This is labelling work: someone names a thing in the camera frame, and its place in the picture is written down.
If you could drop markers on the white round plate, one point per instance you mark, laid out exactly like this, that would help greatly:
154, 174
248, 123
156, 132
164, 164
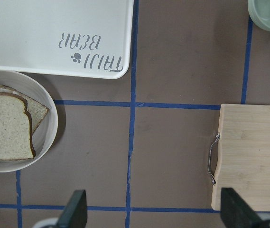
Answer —
45, 134

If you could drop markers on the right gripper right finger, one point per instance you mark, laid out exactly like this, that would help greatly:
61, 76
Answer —
235, 212

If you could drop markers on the bread slice under egg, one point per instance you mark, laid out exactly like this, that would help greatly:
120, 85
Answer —
37, 110

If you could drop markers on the white bear tray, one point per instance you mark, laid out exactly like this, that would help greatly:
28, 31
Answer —
85, 38

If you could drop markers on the green bowl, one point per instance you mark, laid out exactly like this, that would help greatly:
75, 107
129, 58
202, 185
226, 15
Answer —
259, 11

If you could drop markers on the wooden cutting board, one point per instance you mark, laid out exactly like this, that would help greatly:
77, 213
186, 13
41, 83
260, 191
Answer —
244, 154

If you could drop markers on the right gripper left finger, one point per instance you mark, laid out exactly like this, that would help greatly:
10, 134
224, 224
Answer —
75, 212

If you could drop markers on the bread slice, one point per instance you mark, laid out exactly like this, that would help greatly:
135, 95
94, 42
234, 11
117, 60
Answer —
15, 128
37, 110

